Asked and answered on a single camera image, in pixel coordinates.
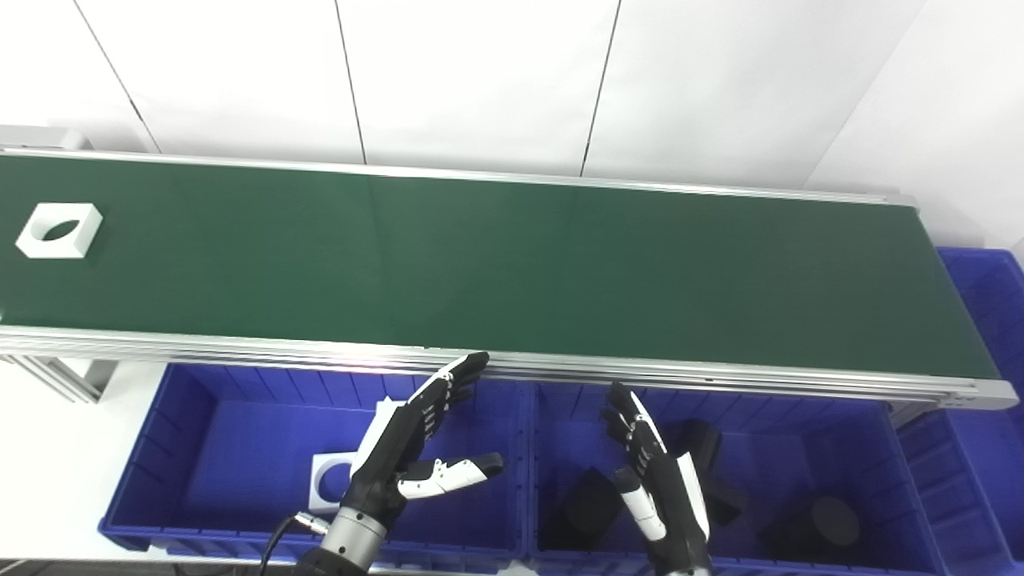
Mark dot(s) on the aluminium conveyor leg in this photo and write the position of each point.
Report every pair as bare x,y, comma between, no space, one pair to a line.
64,380

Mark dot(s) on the blue bin with black parts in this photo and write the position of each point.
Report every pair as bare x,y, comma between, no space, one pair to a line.
800,464

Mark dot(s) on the black cylinder part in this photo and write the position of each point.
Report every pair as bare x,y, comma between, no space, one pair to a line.
824,528

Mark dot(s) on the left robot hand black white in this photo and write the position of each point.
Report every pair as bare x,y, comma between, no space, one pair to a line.
392,456

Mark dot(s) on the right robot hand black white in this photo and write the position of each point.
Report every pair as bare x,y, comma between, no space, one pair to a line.
668,496

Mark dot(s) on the white square part with hole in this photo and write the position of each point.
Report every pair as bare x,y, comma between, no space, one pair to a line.
80,236
318,496

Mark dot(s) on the empty blue bin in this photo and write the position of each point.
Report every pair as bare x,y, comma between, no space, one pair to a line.
984,448

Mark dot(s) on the white block part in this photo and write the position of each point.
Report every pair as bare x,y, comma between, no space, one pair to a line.
386,412

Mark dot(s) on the black block part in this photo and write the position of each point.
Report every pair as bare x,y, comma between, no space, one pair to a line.
704,448

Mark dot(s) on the black cube part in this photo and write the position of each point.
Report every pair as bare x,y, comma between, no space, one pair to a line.
584,512

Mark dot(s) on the blue bin with white parts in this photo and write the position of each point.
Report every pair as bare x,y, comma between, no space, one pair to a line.
240,464

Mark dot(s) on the green conveyor belt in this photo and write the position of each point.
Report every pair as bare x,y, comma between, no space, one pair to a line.
512,272

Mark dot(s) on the grey conveyor end housing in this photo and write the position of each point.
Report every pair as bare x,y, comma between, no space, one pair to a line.
48,138

